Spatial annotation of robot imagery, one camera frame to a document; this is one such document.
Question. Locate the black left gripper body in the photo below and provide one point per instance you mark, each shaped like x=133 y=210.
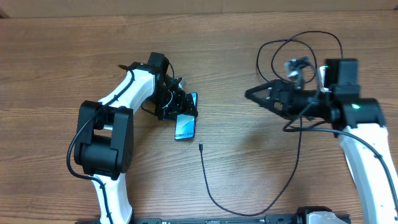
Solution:
x=166 y=101

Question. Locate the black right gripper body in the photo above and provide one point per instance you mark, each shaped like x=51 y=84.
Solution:
x=304 y=103

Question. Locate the Samsung Galaxy smartphone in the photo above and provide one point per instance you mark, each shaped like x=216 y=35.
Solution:
x=185 y=127

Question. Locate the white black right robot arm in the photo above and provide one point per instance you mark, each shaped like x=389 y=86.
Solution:
x=336 y=106

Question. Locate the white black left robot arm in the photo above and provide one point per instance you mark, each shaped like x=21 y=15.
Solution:
x=102 y=148

